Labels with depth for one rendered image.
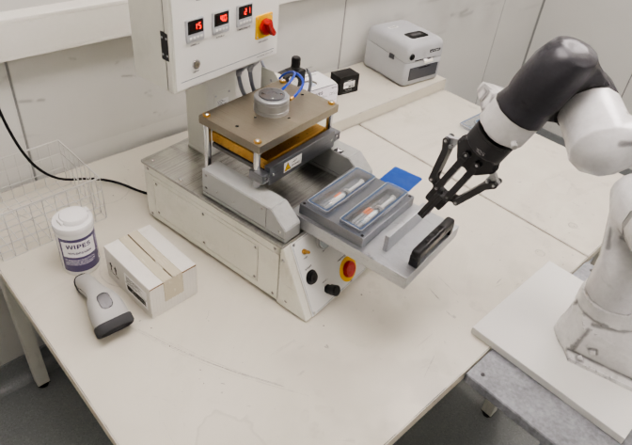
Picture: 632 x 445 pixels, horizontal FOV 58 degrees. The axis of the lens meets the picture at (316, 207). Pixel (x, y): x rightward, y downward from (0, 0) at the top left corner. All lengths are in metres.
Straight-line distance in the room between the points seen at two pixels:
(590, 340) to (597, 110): 0.58
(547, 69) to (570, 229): 0.93
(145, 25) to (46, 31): 0.37
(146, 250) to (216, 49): 0.47
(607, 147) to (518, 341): 0.59
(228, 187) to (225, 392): 0.42
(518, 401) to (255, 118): 0.80
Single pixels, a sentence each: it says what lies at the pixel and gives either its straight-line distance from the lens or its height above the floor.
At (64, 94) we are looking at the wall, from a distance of 1.70.
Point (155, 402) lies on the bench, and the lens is 1.18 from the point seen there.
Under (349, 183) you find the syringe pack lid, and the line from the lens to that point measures 1.26.
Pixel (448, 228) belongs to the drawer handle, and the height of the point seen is 1.00.
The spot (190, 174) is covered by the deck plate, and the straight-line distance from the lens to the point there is 1.39.
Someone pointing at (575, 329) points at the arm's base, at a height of 0.83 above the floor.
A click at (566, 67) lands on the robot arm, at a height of 1.42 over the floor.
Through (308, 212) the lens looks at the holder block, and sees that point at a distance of 1.19.
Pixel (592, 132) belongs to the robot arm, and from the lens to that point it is 0.90.
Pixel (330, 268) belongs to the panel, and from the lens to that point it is 1.31.
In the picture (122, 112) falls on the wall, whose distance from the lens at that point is 1.80.
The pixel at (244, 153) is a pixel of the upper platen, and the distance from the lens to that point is 1.25.
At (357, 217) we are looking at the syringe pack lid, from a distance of 1.16.
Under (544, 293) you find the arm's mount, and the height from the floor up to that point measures 0.77.
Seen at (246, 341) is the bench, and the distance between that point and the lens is 1.25.
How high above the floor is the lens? 1.72
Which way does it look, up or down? 38 degrees down
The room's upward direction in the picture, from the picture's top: 6 degrees clockwise
